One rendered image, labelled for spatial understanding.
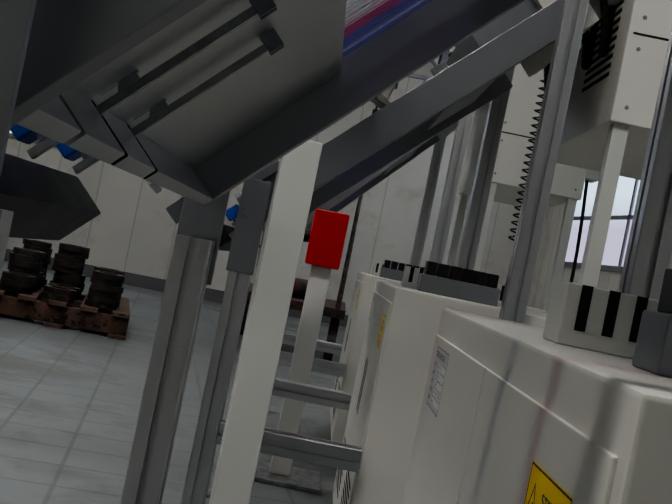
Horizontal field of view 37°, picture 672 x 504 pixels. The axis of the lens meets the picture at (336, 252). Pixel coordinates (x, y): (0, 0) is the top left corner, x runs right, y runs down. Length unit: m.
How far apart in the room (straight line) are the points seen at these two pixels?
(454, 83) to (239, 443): 0.76
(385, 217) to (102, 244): 2.83
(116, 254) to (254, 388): 8.50
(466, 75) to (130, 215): 8.34
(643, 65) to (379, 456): 0.87
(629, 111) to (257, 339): 0.82
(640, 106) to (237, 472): 0.98
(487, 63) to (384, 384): 0.62
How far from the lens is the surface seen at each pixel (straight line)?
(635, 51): 1.98
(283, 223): 1.63
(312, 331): 2.91
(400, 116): 1.88
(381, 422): 1.89
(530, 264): 1.86
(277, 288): 1.63
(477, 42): 1.96
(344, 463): 1.86
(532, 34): 1.94
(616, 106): 1.96
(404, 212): 10.37
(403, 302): 1.87
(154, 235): 10.09
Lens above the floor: 0.65
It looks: level
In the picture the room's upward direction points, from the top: 12 degrees clockwise
